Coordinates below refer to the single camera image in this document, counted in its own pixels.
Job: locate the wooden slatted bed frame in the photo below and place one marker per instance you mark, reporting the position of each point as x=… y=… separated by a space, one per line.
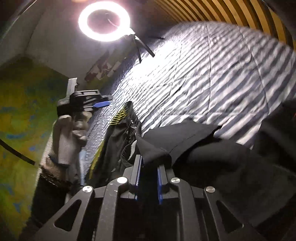
x=253 y=14

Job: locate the blue white striped bedspread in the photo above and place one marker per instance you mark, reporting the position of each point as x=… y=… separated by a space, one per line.
x=209 y=72

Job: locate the left hand in grey glove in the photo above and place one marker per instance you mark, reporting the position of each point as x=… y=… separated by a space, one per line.
x=69 y=136

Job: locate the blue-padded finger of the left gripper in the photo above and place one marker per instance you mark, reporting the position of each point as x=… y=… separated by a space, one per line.
x=101 y=104

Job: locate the bright ring light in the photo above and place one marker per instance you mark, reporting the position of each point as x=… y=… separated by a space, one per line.
x=104 y=21

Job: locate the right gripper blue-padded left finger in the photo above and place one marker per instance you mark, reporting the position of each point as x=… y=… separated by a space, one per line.
x=91 y=213

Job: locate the black tripod of light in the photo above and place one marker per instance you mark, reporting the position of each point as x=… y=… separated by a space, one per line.
x=138 y=43

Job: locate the black shirt with yellow stripes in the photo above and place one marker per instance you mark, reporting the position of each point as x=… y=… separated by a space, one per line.
x=258 y=182

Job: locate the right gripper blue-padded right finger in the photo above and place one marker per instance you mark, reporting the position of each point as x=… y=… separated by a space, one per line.
x=191 y=213

